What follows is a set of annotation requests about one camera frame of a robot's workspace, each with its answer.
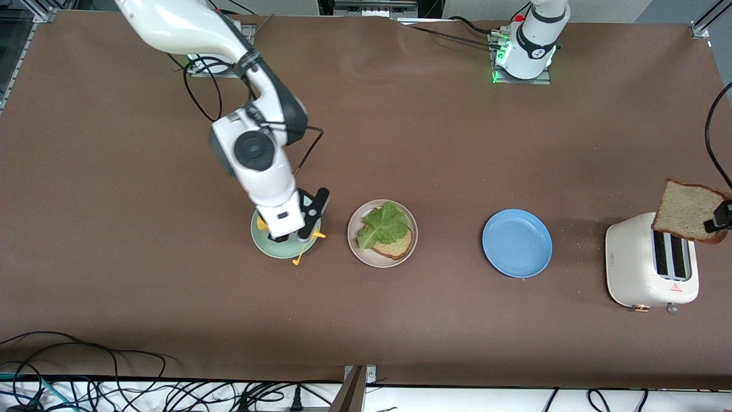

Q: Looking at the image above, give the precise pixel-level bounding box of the metal table edge bracket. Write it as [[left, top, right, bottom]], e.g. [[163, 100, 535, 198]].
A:
[[342, 365, 377, 412]]

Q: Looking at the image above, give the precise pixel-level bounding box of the long black floor cable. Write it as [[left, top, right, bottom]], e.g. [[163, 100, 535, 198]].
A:
[[0, 331, 168, 379]]

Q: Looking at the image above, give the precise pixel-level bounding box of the blue plate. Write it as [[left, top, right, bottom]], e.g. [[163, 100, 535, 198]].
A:
[[482, 209, 553, 279]]

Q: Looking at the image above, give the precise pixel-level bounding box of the aluminium corner rail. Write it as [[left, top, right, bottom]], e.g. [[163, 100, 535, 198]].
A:
[[690, 0, 732, 39]]

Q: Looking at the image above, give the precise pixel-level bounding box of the yellow mustard squeeze bottle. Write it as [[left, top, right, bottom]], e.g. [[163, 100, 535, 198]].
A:
[[256, 215, 327, 267]]

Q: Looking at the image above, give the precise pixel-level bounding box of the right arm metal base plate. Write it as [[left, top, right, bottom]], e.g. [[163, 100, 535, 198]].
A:
[[186, 23, 255, 78]]

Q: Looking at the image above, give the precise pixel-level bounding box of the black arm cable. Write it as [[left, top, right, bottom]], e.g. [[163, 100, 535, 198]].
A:
[[183, 54, 325, 175], [705, 82, 732, 191]]

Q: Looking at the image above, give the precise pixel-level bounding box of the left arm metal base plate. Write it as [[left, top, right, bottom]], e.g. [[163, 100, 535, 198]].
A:
[[491, 31, 552, 85]]

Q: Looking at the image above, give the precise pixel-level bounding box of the brown bread slice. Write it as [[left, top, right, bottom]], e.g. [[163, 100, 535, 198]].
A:
[[651, 179, 732, 245], [371, 226, 413, 260]]

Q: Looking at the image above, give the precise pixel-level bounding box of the teal cable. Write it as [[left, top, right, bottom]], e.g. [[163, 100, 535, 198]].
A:
[[0, 372, 78, 412]]

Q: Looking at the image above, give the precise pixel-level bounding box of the tangled black cable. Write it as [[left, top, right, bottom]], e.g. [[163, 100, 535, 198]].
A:
[[86, 378, 287, 412]]

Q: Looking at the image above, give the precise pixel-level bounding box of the beige plate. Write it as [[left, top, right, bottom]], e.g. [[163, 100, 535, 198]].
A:
[[347, 199, 419, 268]]

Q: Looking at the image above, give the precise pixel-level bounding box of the black base power cable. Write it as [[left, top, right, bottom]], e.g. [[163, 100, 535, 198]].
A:
[[395, 16, 504, 49]]

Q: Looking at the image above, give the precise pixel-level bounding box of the green lettuce leaf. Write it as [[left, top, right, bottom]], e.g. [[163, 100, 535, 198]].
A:
[[357, 201, 410, 251]]

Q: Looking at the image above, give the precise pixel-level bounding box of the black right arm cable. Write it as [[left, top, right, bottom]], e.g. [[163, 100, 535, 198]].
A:
[[183, 54, 325, 175]]

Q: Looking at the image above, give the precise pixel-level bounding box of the aluminium table side rail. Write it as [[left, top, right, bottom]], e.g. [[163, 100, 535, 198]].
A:
[[0, 6, 63, 115]]

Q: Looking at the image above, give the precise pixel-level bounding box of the metal frame equipment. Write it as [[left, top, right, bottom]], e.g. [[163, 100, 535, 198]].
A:
[[333, 0, 419, 18]]

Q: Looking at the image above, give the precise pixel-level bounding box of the mint green plate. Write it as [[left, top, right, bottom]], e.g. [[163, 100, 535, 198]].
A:
[[250, 207, 321, 259]]

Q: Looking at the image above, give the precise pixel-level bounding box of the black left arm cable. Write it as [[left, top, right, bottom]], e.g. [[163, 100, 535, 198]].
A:
[[705, 82, 732, 191]]

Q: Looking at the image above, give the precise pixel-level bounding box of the white two-slot toaster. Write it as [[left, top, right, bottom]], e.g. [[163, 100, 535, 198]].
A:
[[605, 212, 700, 315]]

